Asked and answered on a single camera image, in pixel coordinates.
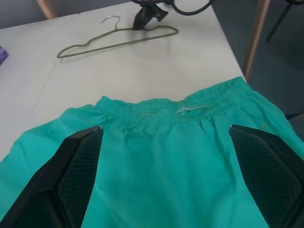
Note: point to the green shorts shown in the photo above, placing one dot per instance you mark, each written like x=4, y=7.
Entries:
x=166, y=178

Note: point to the purple tissue box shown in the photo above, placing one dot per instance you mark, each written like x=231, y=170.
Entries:
x=2, y=54

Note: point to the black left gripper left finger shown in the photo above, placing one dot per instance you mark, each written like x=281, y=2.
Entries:
x=47, y=180

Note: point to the wooden frame leg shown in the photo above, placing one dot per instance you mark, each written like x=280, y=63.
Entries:
x=256, y=35

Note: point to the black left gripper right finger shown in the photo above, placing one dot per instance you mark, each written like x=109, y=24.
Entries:
x=273, y=180

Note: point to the thin black metal leg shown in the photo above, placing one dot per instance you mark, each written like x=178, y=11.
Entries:
x=279, y=21

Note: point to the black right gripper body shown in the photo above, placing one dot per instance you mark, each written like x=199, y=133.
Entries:
x=158, y=14

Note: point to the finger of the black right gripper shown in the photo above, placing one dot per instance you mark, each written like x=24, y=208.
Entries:
x=147, y=16
x=137, y=23

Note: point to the wooden clothes rack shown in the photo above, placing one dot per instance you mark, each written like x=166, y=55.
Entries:
x=47, y=8

